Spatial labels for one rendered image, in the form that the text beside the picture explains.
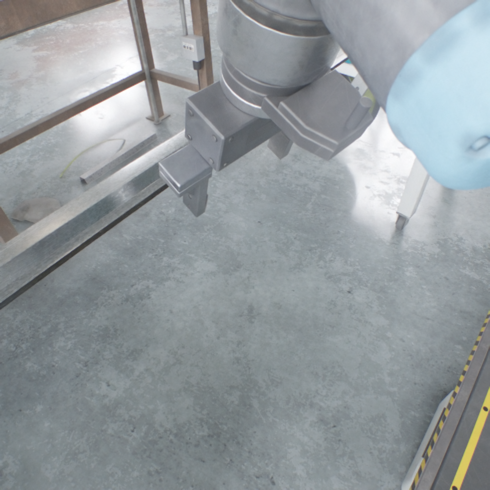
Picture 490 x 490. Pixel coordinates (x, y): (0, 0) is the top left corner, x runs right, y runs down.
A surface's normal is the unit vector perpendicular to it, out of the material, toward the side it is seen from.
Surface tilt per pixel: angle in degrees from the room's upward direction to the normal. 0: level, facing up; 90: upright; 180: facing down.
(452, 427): 0
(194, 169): 24
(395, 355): 0
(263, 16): 108
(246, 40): 102
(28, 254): 75
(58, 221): 0
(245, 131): 114
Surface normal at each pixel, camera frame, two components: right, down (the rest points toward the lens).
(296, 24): 0.01, 0.93
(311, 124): 0.16, -0.36
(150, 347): -0.03, -0.69
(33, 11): 0.81, 0.41
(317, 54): 0.42, 0.87
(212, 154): -0.74, 0.57
